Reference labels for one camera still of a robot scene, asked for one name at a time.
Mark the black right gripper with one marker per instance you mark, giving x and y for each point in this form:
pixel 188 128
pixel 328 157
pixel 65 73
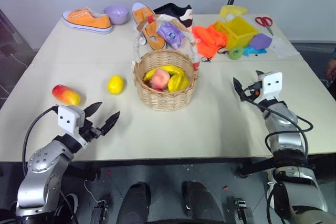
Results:
pixel 254 92

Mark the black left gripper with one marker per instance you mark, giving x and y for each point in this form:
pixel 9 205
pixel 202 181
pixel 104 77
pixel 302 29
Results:
pixel 89 130

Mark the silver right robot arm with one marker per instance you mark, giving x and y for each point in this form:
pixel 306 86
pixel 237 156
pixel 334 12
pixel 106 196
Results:
pixel 287 140

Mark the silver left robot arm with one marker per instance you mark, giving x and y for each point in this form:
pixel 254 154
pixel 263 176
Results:
pixel 42 166

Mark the blue foam piece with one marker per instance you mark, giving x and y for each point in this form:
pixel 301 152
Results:
pixel 252 51

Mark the yellow lemon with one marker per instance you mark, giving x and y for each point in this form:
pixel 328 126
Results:
pixel 115 84

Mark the purple foam block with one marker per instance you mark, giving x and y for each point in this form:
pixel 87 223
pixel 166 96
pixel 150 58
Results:
pixel 260 41

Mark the red yellow mango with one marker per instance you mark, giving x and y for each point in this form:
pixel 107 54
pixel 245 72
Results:
pixel 65 94

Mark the clear plastic bag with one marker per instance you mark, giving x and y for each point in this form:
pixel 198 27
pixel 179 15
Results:
pixel 283 47

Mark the yellow plastic box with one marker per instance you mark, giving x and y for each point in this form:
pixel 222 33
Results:
pixel 237 32

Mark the orange fabric vest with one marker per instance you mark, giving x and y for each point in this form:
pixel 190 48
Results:
pixel 210 39

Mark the pink peach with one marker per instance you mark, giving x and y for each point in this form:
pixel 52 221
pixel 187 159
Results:
pixel 160 79

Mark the yellow starfruit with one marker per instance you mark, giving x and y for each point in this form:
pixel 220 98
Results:
pixel 177 83

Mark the yellow banana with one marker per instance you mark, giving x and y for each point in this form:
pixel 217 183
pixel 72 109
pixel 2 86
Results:
pixel 172 69

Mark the person at table edge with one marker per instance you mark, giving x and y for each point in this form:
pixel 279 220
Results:
pixel 331 70

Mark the black table support bar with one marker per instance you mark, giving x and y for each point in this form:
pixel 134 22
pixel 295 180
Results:
pixel 256 167

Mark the dark rounded shape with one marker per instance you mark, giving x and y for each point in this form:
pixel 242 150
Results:
pixel 136 203

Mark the orange canvas sneaker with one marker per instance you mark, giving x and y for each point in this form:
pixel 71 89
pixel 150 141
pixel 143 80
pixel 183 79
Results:
pixel 151 33
pixel 88 20

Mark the black table clamp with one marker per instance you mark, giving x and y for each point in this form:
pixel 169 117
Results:
pixel 241 211
pixel 99 212

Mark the black white sneaker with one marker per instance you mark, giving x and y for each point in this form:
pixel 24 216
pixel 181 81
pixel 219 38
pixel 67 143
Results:
pixel 174 11

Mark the purple bowl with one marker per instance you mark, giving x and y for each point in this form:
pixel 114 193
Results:
pixel 116 14

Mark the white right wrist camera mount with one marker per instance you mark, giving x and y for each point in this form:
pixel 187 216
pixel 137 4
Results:
pixel 271 85

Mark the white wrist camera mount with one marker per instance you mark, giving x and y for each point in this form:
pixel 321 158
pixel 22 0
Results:
pixel 68 117
pixel 271 85

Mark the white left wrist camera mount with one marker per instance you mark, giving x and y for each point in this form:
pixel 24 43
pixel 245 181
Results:
pixel 68 117

